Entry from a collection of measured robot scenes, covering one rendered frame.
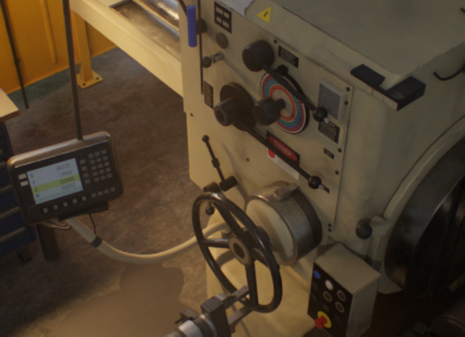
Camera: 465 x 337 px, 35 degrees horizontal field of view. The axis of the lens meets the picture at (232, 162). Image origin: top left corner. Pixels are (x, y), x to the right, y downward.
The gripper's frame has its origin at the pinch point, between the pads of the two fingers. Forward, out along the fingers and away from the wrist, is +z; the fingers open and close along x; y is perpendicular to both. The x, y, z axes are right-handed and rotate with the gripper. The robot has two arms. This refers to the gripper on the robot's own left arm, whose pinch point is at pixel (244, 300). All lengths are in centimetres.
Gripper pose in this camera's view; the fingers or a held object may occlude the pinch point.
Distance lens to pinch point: 215.7
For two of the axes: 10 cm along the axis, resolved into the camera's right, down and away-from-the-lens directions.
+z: 7.7, -4.4, 4.7
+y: 6.2, 3.2, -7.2
